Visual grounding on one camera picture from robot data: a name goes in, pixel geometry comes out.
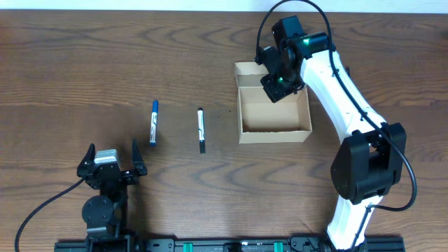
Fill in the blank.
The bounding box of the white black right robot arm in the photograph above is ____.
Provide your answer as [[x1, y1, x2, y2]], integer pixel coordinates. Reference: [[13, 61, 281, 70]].
[[256, 16, 407, 251]]

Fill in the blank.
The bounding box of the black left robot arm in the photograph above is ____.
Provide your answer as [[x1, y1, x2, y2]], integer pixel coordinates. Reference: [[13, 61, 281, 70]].
[[77, 140, 148, 251]]

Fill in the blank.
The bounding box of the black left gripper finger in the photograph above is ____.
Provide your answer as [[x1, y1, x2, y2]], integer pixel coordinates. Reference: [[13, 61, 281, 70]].
[[76, 143, 96, 176], [132, 139, 148, 176]]

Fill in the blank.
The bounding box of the open cardboard box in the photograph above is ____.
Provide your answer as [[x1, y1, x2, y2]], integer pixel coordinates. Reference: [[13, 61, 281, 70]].
[[234, 62, 312, 144]]

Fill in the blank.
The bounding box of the blue whiteboard marker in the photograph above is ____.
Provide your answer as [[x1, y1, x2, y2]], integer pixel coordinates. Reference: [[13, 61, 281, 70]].
[[149, 100, 158, 146]]

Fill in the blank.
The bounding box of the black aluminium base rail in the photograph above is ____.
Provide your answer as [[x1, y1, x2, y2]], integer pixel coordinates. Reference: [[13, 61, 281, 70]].
[[54, 236, 406, 252]]

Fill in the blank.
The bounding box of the black whiteboard marker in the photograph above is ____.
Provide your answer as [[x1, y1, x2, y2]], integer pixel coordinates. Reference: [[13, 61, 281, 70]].
[[197, 108, 206, 154]]

